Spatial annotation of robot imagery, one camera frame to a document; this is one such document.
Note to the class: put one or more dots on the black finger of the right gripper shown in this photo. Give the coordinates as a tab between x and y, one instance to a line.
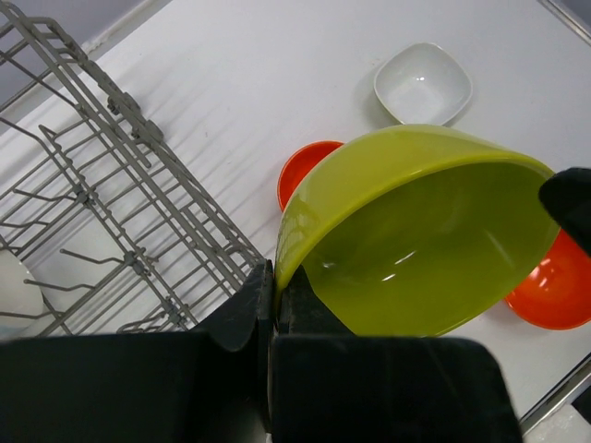
566	198

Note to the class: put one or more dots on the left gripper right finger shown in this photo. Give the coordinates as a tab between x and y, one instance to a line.
328	385

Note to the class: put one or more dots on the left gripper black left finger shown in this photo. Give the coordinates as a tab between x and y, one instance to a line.
206	384

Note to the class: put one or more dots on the lime green bowl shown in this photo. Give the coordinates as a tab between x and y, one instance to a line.
414	230

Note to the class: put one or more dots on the grey wire dish rack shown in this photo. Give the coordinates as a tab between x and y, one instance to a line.
116	232

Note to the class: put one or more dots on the white square dish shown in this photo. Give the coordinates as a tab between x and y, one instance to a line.
423	84

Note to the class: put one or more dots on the orange bowl right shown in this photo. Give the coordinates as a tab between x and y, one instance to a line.
556	293

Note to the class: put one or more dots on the orange bowl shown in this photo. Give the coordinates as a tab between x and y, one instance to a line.
299	165
556	293

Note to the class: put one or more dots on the orange bowl left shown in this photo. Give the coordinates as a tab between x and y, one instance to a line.
299	165

